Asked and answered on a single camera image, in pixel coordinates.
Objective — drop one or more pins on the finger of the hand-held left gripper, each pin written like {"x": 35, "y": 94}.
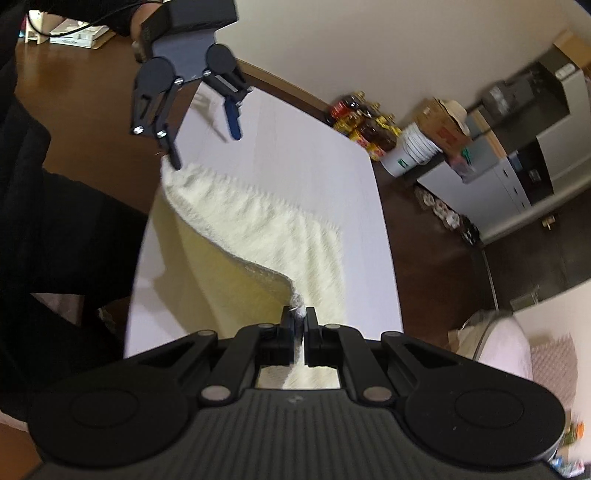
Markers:
{"x": 154, "y": 110}
{"x": 233, "y": 122}

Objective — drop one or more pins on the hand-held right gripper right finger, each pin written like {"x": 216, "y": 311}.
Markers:
{"x": 311, "y": 337}

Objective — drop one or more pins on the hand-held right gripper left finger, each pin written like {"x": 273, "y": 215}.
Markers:
{"x": 287, "y": 333}

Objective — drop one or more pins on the cream terry towel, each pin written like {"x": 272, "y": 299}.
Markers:
{"x": 258, "y": 221}

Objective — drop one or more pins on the person's left forearm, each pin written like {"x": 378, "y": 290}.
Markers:
{"x": 129, "y": 16}

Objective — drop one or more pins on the person's left hand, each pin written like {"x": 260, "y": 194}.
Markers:
{"x": 138, "y": 39}

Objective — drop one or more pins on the white flat box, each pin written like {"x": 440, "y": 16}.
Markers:
{"x": 81, "y": 36}

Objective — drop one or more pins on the group of cooking oil bottles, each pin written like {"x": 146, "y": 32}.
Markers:
{"x": 364, "y": 127}

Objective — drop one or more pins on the person's dark clothing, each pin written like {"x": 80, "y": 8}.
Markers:
{"x": 55, "y": 230}

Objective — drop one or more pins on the stack of white buckets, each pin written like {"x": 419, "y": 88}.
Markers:
{"x": 408, "y": 154}

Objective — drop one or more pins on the row of shoes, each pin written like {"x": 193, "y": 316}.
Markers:
{"x": 445, "y": 214}

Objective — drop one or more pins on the large cardboard box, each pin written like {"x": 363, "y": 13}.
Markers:
{"x": 438, "y": 131}

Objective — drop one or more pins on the straw hat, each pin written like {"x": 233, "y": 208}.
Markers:
{"x": 455, "y": 110}

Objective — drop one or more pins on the colourful bag pile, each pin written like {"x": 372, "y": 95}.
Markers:
{"x": 461, "y": 164}

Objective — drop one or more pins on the white and grey cabinet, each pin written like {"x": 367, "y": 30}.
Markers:
{"x": 517, "y": 184}

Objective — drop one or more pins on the grey hanging bag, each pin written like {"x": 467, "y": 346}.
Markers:
{"x": 501, "y": 94}

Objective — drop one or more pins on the small brown cardboard box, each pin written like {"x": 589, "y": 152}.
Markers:
{"x": 570, "y": 46}

